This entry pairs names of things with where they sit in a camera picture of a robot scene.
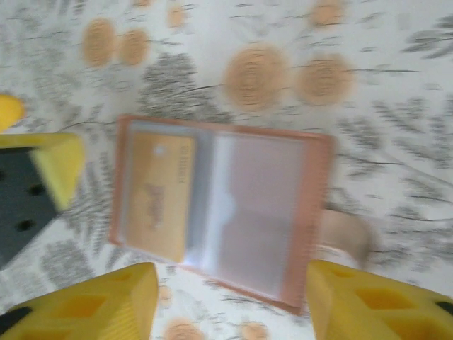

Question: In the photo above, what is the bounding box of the tan credit card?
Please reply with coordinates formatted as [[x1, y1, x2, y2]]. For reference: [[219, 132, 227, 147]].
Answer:
[[125, 132, 197, 264]]

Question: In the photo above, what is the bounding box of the floral table cover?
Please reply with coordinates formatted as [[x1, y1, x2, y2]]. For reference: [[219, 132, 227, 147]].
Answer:
[[0, 0, 453, 340]]

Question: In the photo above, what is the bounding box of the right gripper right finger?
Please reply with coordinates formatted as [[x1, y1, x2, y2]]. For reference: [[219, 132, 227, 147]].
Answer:
[[306, 259, 453, 340]]

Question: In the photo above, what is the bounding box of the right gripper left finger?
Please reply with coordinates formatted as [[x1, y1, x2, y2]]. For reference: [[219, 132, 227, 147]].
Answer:
[[0, 261, 159, 340]]

